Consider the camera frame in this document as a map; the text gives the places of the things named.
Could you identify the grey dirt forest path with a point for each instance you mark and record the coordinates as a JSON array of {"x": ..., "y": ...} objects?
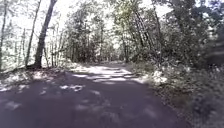
[{"x": 100, "y": 106}]

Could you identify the wood of trees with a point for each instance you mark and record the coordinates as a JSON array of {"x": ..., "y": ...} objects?
[{"x": 160, "y": 30}]

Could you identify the thick leaning tree trunk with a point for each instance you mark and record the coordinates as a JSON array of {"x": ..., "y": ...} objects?
[{"x": 42, "y": 36}]

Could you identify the leaf-littered verge with undergrowth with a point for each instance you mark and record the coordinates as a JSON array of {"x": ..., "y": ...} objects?
[{"x": 193, "y": 90}]

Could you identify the thin tree trunk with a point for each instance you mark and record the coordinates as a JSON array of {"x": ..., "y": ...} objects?
[{"x": 31, "y": 33}]

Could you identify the leaf-littered forest ground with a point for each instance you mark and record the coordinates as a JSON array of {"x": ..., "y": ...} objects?
[{"x": 16, "y": 77}]

